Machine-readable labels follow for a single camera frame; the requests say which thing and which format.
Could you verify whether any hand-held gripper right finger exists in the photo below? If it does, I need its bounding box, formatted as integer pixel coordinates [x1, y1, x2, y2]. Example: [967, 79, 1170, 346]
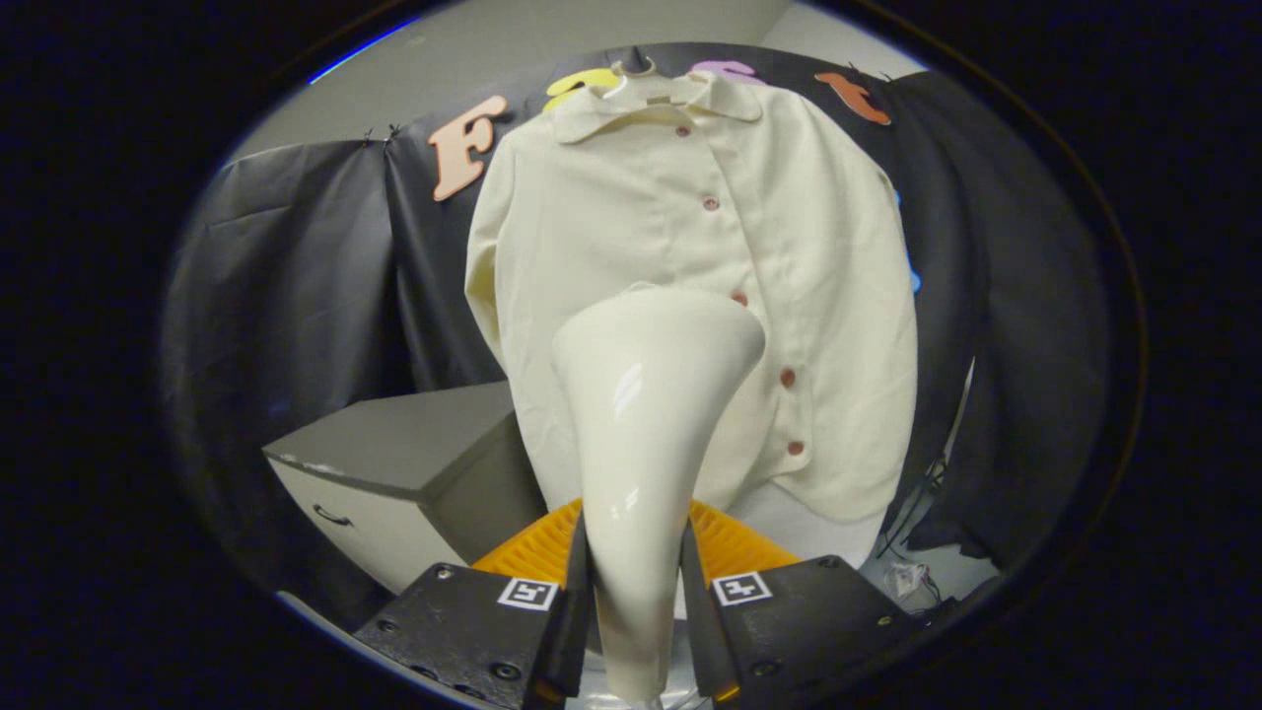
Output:
[680, 498, 928, 706]

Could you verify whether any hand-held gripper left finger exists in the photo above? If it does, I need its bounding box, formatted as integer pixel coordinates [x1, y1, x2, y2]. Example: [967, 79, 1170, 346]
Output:
[353, 498, 593, 710]

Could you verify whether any white garment steamer head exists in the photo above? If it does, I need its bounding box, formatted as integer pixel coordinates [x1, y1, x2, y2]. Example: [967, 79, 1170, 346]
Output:
[550, 283, 768, 703]

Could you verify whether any cream button shirt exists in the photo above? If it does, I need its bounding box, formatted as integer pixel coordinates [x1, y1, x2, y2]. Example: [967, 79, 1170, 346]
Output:
[463, 69, 920, 524]

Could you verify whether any grey cabinet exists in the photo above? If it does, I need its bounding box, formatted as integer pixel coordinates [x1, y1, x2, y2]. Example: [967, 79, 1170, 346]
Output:
[261, 380, 548, 598]

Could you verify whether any black backdrop cloth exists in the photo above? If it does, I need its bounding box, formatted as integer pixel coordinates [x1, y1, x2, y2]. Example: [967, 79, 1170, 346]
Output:
[158, 41, 1110, 632]

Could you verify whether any hanging black cable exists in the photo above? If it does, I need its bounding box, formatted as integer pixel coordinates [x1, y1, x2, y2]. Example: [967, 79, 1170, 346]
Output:
[877, 355, 977, 533]

